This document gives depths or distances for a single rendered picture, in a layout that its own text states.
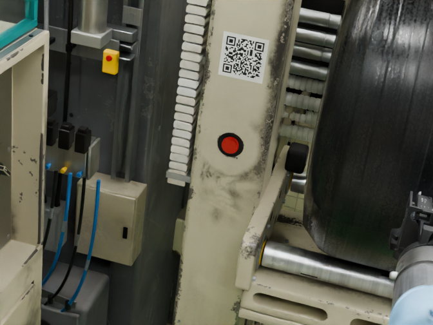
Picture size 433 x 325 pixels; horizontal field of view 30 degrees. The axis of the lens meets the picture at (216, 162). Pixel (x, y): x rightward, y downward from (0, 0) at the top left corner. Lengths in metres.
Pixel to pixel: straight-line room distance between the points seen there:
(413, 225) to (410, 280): 0.15
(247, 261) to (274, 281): 0.08
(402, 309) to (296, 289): 0.57
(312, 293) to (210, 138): 0.31
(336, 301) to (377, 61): 0.45
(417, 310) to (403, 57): 0.42
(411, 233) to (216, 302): 0.62
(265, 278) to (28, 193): 0.42
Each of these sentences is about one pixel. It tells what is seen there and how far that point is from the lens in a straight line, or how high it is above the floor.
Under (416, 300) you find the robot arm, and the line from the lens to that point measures 0.84.
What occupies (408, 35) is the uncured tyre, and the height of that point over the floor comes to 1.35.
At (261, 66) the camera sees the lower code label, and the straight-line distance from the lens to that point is 1.32.
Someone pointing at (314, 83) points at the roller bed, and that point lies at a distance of 1.75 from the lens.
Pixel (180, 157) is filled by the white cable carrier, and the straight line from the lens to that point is 1.43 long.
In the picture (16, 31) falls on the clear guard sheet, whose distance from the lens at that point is 1.16.
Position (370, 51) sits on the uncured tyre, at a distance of 1.13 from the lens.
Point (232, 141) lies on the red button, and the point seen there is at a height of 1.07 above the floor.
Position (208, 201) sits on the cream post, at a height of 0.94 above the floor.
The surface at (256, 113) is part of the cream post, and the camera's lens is 1.35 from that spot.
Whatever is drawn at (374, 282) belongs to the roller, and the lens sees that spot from 1.38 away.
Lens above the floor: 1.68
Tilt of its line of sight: 28 degrees down
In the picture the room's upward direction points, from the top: 8 degrees clockwise
